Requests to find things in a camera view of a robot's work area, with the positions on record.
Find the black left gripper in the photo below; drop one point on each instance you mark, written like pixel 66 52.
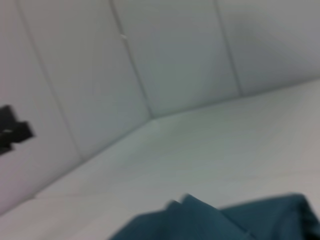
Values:
pixel 5 113

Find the teal t-shirt with FREE print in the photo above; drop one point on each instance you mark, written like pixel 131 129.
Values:
pixel 225 220

